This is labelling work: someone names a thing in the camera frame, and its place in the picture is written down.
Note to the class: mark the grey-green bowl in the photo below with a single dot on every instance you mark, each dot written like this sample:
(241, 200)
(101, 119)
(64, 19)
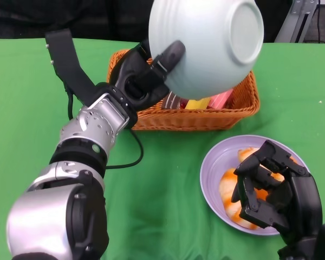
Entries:
(205, 48)

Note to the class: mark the light purple plate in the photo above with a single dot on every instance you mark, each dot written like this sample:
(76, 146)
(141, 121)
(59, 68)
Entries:
(214, 162)

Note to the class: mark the pink striped cake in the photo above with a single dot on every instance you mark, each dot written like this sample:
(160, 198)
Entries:
(219, 98)

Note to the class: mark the green tablecloth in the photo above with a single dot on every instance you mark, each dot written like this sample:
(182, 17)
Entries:
(29, 94)

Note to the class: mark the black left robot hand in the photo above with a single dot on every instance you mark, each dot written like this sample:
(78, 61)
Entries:
(140, 81)

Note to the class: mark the orange wicker basket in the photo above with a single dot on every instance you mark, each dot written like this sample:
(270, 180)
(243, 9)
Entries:
(192, 119)

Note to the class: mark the aluminium frame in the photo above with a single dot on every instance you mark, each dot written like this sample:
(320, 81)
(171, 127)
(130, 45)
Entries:
(292, 24)

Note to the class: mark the yellow cake block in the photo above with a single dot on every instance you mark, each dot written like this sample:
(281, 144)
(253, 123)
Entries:
(197, 103)

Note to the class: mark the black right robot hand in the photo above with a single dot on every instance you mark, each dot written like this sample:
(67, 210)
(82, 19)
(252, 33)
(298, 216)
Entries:
(300, 195)

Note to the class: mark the orange striped bread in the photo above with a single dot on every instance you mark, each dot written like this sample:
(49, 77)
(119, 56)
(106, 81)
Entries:
(247, 154)
(227, 187)

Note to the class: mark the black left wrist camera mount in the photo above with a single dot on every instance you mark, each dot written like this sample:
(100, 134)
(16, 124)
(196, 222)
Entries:
(67, 62)

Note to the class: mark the black backdrop cloth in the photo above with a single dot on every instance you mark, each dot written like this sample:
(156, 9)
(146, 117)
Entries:
(84, 16)

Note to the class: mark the chocolate cake with cherry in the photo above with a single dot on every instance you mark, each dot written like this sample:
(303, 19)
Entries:
(170, 101)

